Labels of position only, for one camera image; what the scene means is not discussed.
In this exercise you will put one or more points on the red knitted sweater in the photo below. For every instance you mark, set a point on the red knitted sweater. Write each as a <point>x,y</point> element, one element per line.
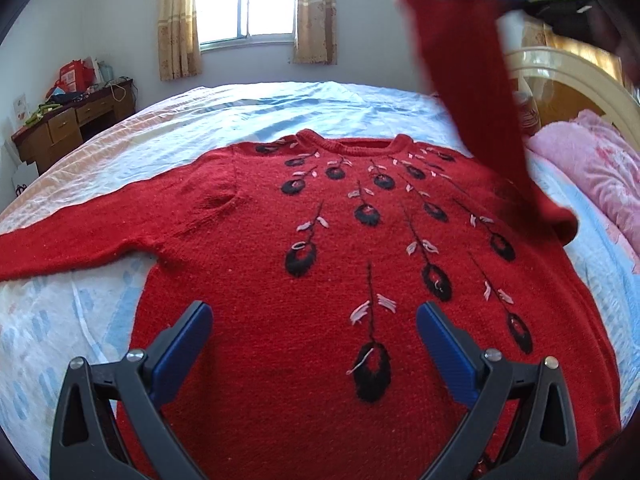
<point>314,255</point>

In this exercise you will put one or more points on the beige curtain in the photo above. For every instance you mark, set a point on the beige curtain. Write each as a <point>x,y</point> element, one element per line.
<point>178,46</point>
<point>315,40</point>

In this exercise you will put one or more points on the blue patterned bed sheet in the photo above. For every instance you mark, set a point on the blue patterned bed sheet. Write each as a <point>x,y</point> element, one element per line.
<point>46,321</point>

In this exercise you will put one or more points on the red bag on desk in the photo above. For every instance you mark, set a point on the red bag on desk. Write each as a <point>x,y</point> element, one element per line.
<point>76,76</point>

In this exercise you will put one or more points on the right beige curtain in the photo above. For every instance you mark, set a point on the right beige curtain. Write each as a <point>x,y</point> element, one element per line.
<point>315,40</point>

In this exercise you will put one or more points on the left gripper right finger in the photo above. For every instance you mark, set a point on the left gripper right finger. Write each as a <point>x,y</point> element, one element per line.
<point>519,421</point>

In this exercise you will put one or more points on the left beige curtain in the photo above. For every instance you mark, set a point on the left beige curtain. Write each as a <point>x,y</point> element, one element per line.
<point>178,46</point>

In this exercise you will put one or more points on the window with white frame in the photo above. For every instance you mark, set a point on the window with white frame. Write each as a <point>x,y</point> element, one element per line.
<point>226,23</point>

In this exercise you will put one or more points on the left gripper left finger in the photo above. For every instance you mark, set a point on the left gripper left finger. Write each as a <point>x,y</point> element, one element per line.
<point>86,442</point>

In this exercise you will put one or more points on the brown wooden desk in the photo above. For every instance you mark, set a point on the brown wooden desk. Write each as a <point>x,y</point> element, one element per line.
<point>63,130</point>

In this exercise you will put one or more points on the pink pillow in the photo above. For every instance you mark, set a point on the pink pillow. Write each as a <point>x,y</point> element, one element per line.
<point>598,160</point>

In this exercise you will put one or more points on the cream wooden headboard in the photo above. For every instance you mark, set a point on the cream wooden headboard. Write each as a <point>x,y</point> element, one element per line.
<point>563,84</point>

